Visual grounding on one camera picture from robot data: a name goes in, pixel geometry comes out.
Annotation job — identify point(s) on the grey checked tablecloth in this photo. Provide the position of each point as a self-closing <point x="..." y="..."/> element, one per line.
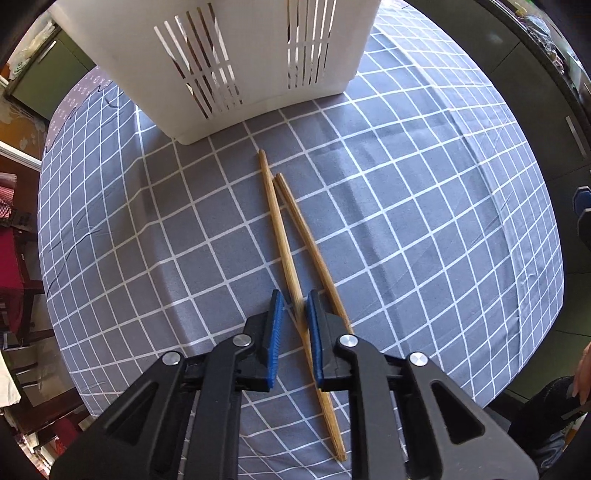
<point x="184" y="230"/>

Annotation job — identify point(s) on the wooden glass-door cabinet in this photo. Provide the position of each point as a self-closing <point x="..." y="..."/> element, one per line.
<point x="16" y="138"/>

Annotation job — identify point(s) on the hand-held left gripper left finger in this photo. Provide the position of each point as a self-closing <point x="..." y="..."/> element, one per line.
<point x="276" y="344"/>

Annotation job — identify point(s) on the checked apron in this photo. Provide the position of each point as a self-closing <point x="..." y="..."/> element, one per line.
<point x="5" y="198"/>

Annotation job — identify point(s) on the red upholstered chair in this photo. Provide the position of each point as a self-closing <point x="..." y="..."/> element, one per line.
<point x="11" y="261"/>

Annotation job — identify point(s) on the white sheet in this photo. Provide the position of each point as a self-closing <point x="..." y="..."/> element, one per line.
<point x="7" y="381"/>

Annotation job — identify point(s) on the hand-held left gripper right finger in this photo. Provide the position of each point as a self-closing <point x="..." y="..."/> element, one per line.
<point x="316" y="344"/>

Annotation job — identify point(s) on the dark kitchen cabinet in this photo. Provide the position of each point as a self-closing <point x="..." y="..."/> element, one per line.
<point x="531" y="115"/>
<point x="55" y="78"/>

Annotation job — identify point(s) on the dark hexagonal object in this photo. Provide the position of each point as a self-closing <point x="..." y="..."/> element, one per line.
<point x="582" y="201"/>

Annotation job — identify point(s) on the person's dark clothing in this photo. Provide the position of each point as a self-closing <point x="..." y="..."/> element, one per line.
<point x="545" y="415"/>

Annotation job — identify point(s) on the white plastic utensil holder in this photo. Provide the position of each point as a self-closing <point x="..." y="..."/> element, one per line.
<point x="258" y="46"/>

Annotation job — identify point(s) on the black kitchen countertop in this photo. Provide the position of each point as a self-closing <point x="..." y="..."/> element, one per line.
<point x="549" y="41"/>

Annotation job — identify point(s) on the purple patterned table cover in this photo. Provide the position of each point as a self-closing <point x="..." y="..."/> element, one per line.
<point x="78" y="99"/>

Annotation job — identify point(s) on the tan bamboo chopstick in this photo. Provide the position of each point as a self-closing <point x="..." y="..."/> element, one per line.
<point x="304" y="235"/>
<point x="277" y="230"/>

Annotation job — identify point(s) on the person's right hand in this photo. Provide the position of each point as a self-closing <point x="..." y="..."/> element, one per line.
<point x="584" y="371"/>

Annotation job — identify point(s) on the dark wooden chair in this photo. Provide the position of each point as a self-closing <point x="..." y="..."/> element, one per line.
<point x="46" y="397"/>

